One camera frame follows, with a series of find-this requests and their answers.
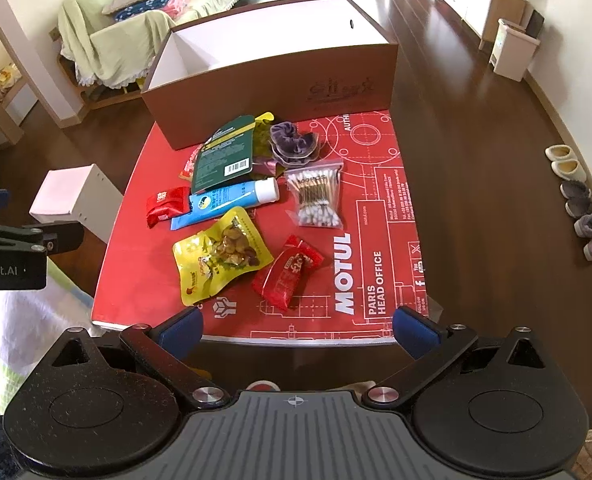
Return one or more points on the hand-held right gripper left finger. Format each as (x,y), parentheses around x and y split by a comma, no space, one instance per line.
(181,327)

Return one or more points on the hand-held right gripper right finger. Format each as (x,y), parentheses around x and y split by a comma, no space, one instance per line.
(416,332)

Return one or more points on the yellow nut snack packet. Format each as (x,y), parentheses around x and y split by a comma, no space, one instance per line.
(216,260)

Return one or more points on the small dark red packet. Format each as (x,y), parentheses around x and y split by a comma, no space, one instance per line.
(163,205)

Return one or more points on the red candy packet white label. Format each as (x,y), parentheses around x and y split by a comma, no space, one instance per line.
(286,272)

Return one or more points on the blue white tube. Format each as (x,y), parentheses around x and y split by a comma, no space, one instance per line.
(226,200)

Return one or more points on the clear bag of cotton swabs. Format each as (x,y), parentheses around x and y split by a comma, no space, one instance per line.
(316,195)

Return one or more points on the green card packet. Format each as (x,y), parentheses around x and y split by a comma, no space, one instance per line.
(223,155)

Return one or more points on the brown box with white inside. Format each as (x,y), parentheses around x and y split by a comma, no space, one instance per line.
(276,95)

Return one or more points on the red printed desktop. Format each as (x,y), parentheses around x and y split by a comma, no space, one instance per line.
(366,170)

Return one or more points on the white stool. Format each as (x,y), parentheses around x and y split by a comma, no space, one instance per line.
(61,190)

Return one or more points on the white green cloth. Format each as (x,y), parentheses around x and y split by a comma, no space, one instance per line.
(26,320)

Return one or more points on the wooden shelf unit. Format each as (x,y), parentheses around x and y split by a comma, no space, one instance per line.
(21,105)

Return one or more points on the pile of colourful packets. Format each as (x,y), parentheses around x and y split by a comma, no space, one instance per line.
(1,77)

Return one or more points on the orange red packet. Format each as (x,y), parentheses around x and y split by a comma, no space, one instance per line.
(190,162)

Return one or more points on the sofa with pale green cover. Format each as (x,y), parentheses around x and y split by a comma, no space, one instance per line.
(101,45)

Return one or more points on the dark grey slipper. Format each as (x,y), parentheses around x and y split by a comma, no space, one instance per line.
(575,190)
(580,207)

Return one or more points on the cream slipper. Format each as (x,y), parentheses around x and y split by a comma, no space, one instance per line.
(561,152)
(568,170)

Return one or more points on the blue patterned folded cloth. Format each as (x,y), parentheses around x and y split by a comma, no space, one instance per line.
(141,11)

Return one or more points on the pink folded cloth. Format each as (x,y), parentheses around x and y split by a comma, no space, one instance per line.
(178,2)

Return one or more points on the white trash bin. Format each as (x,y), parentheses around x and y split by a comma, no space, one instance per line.
(513,55)

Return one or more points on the black panel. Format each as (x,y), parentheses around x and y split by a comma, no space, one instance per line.
(536,22)

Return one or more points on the wall socket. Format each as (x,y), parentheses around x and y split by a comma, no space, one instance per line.
(54,34)

